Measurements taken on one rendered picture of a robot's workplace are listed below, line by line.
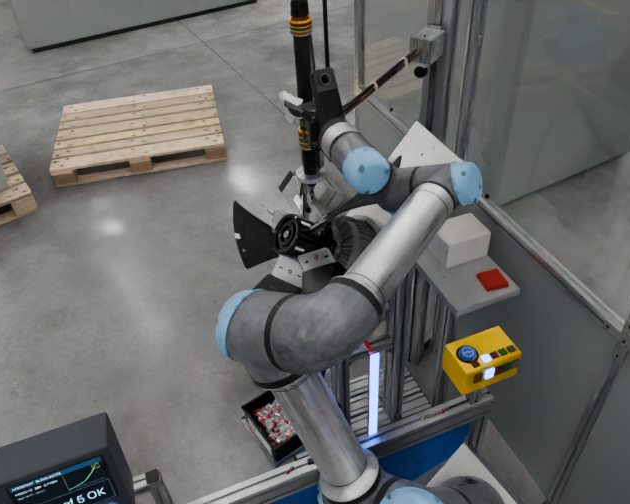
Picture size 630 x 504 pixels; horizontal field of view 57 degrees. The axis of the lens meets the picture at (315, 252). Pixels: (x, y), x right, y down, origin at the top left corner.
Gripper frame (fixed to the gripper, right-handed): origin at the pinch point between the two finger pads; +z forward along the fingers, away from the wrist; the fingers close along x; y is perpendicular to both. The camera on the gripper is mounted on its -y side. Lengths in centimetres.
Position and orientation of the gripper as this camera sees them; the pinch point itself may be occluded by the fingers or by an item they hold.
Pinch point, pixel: (301, 87)
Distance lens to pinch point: 130.0
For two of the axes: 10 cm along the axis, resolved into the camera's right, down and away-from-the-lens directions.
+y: 0.5, 7.5, 6.6
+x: 9.3, -2.8, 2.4
